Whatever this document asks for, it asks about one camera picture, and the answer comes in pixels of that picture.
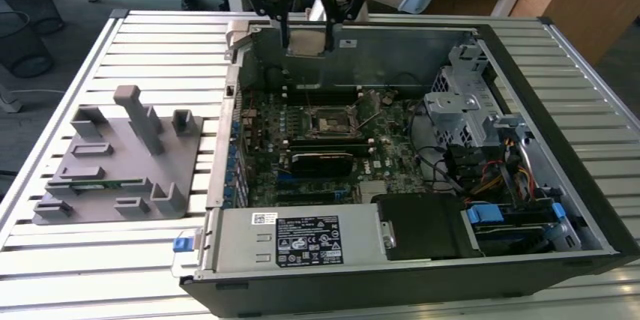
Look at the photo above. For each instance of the silver CPU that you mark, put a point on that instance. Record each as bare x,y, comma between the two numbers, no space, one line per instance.
306,44

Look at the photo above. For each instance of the metal locking lever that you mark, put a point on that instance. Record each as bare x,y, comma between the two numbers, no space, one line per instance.
372,117

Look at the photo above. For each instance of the CPU socket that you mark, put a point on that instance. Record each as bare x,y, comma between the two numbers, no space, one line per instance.
327,121

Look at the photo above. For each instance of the black RAM slot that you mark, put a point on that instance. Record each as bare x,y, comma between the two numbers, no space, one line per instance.
330,93
330,87
330,90
330,96
330,144
330,141

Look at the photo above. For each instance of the coin cell battery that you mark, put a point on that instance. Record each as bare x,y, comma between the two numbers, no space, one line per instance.
387,100

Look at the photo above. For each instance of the silver drive cage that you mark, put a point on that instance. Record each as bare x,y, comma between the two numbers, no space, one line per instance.
450,110

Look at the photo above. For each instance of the green motherboard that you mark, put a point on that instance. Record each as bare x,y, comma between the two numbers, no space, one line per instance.
395,155

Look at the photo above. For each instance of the small graphics card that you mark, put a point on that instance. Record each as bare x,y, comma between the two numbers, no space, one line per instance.
320,166

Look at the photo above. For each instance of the blue expansion slot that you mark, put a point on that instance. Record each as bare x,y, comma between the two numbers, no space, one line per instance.
284,177

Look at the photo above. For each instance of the black mesh bin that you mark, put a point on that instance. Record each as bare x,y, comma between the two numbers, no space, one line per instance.
27,54
47,5

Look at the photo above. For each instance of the silver chipset heatsink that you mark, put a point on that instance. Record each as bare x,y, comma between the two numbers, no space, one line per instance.
374,189

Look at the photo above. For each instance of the black expansion slot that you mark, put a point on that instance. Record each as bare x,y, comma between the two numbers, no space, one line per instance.
304,197

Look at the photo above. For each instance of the grey parts rack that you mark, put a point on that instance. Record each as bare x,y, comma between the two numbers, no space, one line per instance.
124,162

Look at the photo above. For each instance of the black plastic shroud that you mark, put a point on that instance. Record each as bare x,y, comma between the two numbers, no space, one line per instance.
424,226

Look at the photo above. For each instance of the blue disk carrier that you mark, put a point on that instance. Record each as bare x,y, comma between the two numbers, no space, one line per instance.
484,217

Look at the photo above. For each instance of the green RAM stick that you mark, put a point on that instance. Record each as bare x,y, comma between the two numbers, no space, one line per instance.
115,184

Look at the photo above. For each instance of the silver power supply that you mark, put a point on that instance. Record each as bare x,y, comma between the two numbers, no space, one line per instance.
235,245

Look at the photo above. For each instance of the blue case latch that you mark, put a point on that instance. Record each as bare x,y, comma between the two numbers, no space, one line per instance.
182,244

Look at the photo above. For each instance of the blue drive latch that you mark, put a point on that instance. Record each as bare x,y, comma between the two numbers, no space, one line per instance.
558,211

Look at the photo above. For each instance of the black PC case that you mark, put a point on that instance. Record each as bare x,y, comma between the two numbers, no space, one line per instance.
350,297

